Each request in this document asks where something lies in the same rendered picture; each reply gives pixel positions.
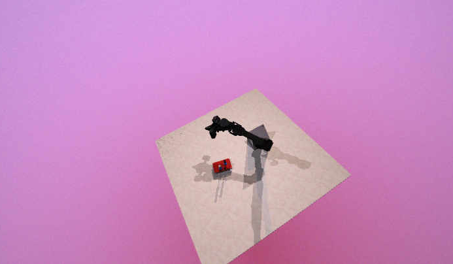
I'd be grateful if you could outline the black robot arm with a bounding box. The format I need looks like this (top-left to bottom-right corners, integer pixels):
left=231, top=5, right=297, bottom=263
left=212, top=116, right=273, bottom=152

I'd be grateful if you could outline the red circuit board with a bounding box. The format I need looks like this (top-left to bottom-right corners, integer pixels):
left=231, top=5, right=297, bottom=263
left=212, top=158, right=232, bottom=174

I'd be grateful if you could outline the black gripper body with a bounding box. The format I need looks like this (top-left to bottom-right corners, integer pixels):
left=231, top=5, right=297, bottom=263
left=209, top=125, right=225, bottom=139

